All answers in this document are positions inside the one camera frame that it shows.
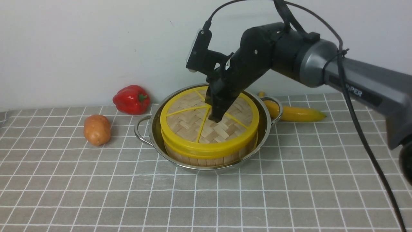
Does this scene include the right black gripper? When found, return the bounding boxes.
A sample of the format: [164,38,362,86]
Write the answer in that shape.
[205,22,309,123]

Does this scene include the yellow woven steamer lid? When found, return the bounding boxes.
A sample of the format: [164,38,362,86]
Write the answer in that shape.
[159,85,259,159]

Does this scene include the bamboo steamer yellow rim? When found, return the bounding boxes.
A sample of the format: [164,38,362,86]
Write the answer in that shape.
[163,134,258,167]

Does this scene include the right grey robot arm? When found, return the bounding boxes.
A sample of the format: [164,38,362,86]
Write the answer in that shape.
[205,23,412,182]

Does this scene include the stainless steel pot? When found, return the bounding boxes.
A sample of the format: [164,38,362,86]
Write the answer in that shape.
[134,83,278,174]

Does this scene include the yellow banana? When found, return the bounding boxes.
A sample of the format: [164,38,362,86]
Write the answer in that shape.
[258,92,327,122]

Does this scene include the red bell pepper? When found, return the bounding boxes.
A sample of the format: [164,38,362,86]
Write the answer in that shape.
[112,85,151,115]

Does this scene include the grey checked tablecloth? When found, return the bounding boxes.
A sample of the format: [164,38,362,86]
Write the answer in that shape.
[0,94,400,232]

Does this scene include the brown potato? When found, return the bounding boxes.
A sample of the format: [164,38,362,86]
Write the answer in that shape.
[83,114,111,147]

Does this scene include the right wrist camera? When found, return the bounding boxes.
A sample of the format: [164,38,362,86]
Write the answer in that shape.
[186,29,230,75]

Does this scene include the right black cable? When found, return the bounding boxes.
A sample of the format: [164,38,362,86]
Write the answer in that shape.
[202,0,407,232]

